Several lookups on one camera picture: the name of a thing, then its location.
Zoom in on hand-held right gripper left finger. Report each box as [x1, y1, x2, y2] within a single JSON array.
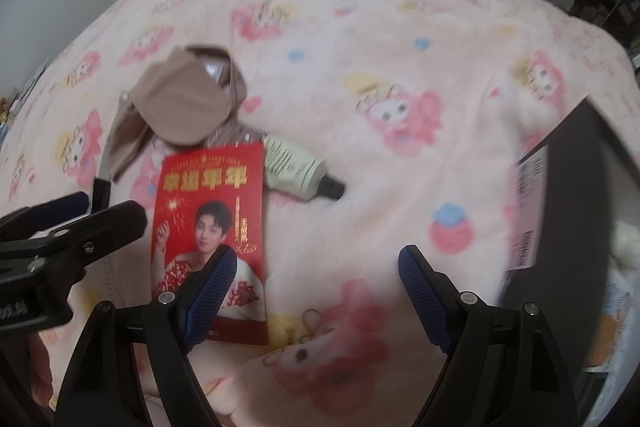
[[52, 249, 238, 427]]

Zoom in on black box white label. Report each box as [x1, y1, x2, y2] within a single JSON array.
[[500, 94, 640, 388]]

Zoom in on pale green tube black cap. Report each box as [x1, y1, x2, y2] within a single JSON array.
[[261, 134, 347, 204]]

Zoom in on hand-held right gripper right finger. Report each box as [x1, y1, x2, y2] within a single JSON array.
[[397, 244, 588, 427]]

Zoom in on pink printed blanket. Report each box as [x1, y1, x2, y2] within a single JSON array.
[[0, 0, 640, 427]]

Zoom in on beige folded stockings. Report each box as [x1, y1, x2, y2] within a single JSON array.
[[91, 43, 249, 212]]

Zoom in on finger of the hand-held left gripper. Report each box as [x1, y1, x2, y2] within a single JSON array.
[[0, 192, 91, 242], [0, 200, 149, 279]]

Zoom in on red printed envelope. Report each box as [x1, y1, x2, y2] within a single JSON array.
[[150, 141, 271, 346]]

